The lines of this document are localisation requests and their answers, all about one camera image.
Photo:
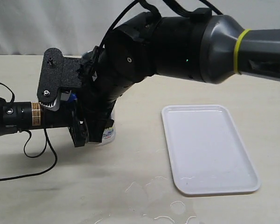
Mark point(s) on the white backdrop curtain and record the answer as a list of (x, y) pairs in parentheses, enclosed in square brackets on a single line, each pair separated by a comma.
[(29, 27)]

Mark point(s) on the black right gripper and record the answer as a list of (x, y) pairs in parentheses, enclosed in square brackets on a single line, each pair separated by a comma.
[(92, 84)]

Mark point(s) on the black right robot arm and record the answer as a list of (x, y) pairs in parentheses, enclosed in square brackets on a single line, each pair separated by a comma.
[(203, 48)]

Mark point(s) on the blue plastic lid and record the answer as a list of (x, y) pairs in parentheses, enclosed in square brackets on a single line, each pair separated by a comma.
[(72, 98)]

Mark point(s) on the clear plastic tall container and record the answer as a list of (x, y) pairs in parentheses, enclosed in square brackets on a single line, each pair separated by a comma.
[(108, 136)]

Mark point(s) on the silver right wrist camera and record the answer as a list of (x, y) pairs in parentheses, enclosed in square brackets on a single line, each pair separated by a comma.
[(54, 105)]

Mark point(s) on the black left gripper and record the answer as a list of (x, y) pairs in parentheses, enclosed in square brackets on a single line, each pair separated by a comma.
[(68, 115)]

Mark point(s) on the white plastic tray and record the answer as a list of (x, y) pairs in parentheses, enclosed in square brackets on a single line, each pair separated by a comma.
[(206, 152)]

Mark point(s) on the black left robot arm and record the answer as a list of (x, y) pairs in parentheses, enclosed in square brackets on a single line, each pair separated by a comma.
[(24, 116)]

